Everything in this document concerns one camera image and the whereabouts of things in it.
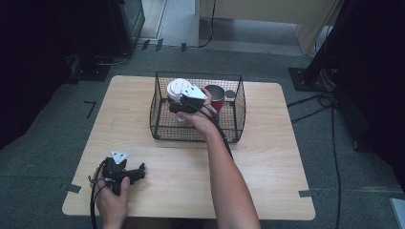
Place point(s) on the dark curtain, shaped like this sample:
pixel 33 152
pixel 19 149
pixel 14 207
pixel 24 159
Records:
pixel 38 63
pixel 375 79

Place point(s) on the round black basket tag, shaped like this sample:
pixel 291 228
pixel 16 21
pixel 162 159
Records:
pixel 230 94

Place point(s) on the light wooden furniture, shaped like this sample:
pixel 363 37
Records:
pixel 270 11

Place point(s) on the white flat object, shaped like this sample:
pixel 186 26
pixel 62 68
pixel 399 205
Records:
pixel 398 214

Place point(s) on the black stand base plate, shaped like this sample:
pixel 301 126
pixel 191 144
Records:
pixel 302 79

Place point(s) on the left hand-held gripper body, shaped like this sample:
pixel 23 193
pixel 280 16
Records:
pixel 113 171

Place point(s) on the black stand base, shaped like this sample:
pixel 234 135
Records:
pixel 90 71

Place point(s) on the black cabinet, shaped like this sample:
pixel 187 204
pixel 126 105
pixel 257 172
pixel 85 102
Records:
pixel 127 22

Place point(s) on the person's left leg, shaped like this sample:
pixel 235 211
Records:
pixel 146 224

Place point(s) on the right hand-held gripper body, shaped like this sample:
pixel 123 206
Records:
pixel 192 101

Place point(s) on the person's left hand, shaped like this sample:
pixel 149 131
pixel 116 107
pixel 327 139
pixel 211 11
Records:
pixel 111 206

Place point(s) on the person's right hand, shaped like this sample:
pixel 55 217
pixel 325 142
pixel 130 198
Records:
pixel 202 124

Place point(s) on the grey tape strip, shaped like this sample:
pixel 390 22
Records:
pixel 73 188
pixel 305 193

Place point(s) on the clear bottle with white lid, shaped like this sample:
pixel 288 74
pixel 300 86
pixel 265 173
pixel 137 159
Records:
pixel 176 87

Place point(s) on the red cup with steel inside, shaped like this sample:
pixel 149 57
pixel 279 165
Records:
pixel 219 103

